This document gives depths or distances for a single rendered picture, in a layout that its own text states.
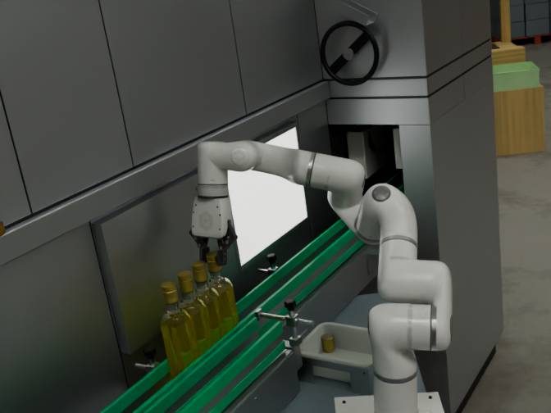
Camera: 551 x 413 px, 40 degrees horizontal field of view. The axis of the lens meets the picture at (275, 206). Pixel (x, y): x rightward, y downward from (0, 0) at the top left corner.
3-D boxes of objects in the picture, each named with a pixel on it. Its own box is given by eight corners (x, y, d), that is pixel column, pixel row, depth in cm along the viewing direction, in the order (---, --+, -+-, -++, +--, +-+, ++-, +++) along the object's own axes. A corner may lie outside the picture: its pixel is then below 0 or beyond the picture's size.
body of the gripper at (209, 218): (187, 191, 184) (187, 236, 185) (220, 193, 178) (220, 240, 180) (206, 188, 190) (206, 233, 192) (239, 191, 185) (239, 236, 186)
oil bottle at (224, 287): (227, 345, 199) (214, 272, 192) (244, 348, 196) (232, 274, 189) (215, 356, 195) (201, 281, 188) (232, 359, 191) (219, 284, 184)
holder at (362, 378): (309, 345, 218) (306, 322, 216) (397, 361, 204) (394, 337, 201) (279, 376, 205) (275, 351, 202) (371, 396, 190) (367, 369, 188)
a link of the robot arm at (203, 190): (186, 183, 184) (186, 195, 184) (215, 185, 179) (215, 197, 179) (206, 181, 190) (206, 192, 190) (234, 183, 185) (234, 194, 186)
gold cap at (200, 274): (199, 275, 185) (196, 259, 184) (211, 277, 183) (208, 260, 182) (191, 281, 182) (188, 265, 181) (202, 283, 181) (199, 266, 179)
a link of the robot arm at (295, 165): (307, 188, 177) (221, 170, 179) (311, 183, 190) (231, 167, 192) (315, 153, 176) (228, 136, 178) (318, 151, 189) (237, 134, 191)
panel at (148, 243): (302, 219, 252) (289, 120, 241) (310, 219, 251) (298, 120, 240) (121, 352, 182) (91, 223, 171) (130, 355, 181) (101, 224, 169)
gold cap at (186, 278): (186, 285, 181) (183, 269, 179) (198, 288, 179) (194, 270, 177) (176, 292, 178) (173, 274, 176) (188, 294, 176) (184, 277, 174)
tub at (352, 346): (325, 347, 216) (321, 319, 213) (398, 360, 204) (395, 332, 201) (295, 378, 202) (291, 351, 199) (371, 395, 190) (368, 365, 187)
